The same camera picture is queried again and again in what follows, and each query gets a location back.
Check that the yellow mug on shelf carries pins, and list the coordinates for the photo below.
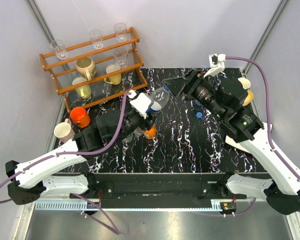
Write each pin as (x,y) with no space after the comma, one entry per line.
(114,79)

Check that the wooden three-tier shelf rack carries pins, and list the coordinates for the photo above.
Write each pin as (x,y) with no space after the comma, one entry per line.
(63,72)

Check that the Pepsi bottle blue cap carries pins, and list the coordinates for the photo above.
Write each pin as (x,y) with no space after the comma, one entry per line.
(160,97)

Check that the clear glass middle shelf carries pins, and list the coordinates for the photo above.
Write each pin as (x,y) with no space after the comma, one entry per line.
(121,57)

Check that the clear glass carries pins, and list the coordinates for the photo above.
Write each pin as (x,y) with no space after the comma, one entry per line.
(120,30)
(59,49)
(96,39)

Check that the pale green mug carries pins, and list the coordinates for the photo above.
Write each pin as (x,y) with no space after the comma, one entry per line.
(83,91)

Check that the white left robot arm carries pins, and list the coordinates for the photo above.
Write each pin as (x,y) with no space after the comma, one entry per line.
(36,178)

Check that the blue cup white inside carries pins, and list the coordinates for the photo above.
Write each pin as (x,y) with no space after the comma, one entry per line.
(246,84)

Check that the clear blue water bottle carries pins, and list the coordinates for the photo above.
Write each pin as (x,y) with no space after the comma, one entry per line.
(197,106)

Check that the green label water bottle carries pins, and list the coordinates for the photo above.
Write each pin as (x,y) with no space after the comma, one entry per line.
(128,139)

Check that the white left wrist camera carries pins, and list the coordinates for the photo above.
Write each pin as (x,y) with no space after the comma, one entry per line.
(141,102)

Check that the clear glass top right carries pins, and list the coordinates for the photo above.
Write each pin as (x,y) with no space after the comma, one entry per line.
(120,30)

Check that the orange juice bottle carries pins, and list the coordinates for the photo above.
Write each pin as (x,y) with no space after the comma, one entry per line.
(151,133)

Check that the clear glass top left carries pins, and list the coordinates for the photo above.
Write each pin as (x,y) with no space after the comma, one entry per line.
(59,49)

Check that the orange mug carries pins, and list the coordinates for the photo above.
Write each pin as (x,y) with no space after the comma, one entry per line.
(80,117)

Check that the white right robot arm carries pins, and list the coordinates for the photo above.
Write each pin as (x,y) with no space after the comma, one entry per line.
(228,103)

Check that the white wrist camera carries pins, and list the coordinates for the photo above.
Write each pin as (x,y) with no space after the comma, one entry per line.
(217,64)
(141,102)

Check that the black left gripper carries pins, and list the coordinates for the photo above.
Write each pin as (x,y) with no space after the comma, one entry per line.
(147,122)

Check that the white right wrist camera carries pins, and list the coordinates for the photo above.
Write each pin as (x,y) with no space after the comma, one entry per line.
(217,64)

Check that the beige ceramic mug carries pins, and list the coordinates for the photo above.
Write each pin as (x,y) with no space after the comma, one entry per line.
(86,67)

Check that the yellow saucer plate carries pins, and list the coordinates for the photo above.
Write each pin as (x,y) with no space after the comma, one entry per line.
(249,98)

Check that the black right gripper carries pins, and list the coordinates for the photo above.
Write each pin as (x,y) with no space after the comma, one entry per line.
(194,80)

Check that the clear glass top middle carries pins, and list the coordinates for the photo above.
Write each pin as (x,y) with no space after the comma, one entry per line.
(96,39)

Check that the pink mug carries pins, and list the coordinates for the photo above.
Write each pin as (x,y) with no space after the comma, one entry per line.
(64,131)

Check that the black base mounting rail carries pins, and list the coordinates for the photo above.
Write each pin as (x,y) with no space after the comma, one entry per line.
(155,190)

